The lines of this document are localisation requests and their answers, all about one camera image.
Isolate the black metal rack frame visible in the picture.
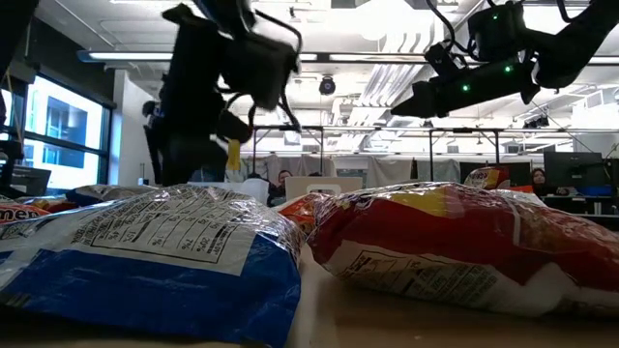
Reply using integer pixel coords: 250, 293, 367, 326
251, 124, 619, 185

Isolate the white hanging cloth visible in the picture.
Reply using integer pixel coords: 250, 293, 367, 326
263, 154, 335, 178
366, 157, 412, 188

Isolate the dark background desk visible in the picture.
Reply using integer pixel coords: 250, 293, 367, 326
531, 186, 619, 228

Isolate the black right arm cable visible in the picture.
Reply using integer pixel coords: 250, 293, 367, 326
425, 0, 473, 54

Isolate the ceiling light strip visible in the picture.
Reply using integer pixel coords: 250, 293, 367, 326
76, 49, 320, 64

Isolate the round black ceiling camera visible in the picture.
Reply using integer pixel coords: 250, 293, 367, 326
318, 75, 338, 97

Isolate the white plastic bin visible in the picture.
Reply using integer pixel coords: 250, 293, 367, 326
283, 176, 364, 202

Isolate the black ceiling spotlight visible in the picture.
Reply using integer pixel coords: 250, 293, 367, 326
521, 114, 550, 130

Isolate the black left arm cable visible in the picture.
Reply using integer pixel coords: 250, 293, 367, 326
251, 9, 304, 132

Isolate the red orange Maruchan noodle pack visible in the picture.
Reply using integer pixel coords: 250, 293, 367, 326
12, 194, 81, 214

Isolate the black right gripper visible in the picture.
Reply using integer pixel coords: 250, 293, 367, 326
390, 57, 541, 120

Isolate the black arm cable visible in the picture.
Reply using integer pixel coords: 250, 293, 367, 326
425, 0, 473, 54
251, 9, 304, 132

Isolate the yellow tag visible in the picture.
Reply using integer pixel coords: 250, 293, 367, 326
226, 139, 242, 171

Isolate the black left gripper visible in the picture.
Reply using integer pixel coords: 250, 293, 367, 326
162, 103, 252, 188

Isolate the large glass window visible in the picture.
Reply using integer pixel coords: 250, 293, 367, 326
0, 72, 113, 197

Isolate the person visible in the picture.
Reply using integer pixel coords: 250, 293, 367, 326
529, 167, 572, 197
268, 168, 294, 207

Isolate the grey hanging cloth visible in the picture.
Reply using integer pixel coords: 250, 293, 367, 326
415, 159, 460, 184

